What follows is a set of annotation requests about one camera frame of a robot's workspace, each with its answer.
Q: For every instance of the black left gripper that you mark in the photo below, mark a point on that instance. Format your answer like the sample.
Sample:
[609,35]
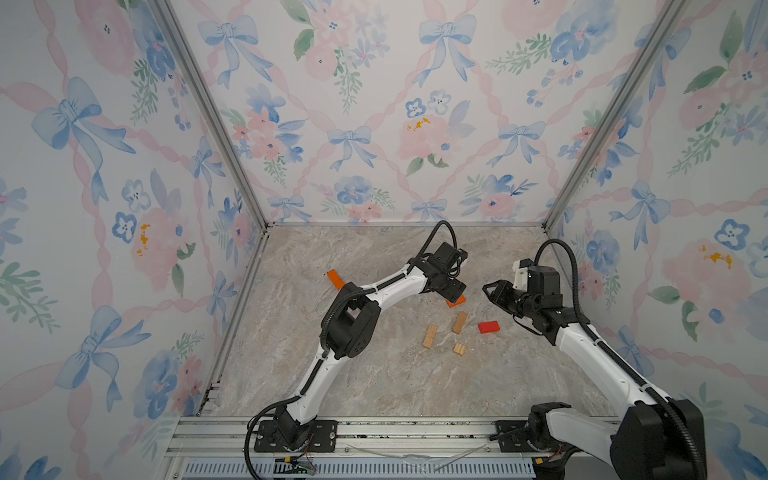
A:
[455,291]

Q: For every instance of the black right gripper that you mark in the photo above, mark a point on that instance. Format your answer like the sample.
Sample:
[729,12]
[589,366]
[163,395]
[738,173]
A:
[500,292]

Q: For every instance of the orange rectangular block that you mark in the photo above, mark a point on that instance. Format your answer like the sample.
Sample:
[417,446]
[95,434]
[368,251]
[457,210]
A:
[461,300]

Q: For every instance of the long natural wood block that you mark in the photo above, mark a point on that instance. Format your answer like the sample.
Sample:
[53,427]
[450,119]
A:
[430,335]

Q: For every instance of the small orange block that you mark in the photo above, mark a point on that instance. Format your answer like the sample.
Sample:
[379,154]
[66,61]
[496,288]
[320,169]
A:
[335,279]

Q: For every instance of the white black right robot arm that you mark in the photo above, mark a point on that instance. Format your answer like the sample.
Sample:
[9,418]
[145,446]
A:
[655,436]

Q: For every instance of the red rectangular block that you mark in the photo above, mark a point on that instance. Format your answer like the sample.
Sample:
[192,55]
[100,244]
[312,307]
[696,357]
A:
[489,327]

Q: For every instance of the tilted natural wood block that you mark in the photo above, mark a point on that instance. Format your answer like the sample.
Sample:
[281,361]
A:
[460,323]

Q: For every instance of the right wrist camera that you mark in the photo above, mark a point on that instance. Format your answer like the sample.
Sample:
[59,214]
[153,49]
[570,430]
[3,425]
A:
[521,274]

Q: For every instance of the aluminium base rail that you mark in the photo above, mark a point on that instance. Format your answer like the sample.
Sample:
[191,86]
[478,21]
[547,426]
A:
[370,448]

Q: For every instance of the aluminium corner post right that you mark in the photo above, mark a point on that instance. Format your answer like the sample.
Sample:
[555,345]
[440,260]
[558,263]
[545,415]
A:
[642,63]

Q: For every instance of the aluminium corner post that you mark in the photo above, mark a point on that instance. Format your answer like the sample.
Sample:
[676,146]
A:
[189,66]
[642,63]

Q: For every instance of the aluminium corner post left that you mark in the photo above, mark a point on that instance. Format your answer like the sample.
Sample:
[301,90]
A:
[189,66]

